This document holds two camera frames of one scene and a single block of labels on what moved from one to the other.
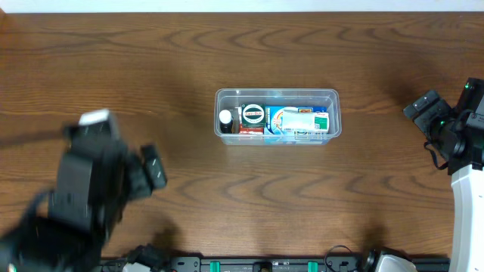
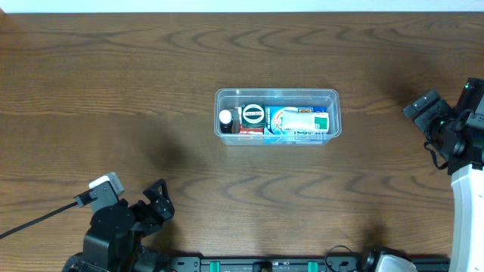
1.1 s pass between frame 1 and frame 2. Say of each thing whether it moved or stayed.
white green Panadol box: stayed
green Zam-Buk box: stayed
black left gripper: moved
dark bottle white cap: stayed
